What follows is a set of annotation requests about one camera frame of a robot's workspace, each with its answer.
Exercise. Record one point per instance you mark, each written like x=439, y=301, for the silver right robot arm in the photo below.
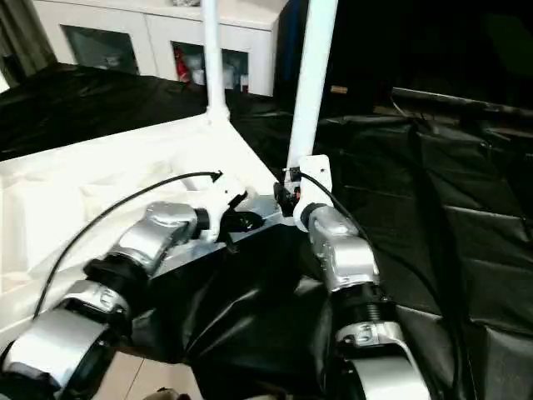
x=350, y=267

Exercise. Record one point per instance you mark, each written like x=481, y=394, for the white cabinet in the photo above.
x=141, y=33

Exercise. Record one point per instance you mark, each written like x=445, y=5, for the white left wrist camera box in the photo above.
x=221, y=200

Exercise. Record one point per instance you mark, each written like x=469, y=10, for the black left robot foot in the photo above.
x=166, y=395

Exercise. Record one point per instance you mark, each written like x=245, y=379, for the white plastic table leg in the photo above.
x=315, y=83
x=213, y=50

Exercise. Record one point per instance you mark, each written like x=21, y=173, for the black plastic mat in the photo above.
x=450, y=208

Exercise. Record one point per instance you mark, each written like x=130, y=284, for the red carton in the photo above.
x=179, y=65

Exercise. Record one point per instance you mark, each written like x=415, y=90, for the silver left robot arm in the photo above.
x=141, y=250

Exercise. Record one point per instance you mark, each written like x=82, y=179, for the grey curtain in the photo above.
x=23, y=37

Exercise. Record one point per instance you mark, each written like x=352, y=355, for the shiny dark bundle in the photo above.
x=187, y=2

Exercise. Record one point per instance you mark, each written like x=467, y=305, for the grey metal bar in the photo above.
x=466, y=98

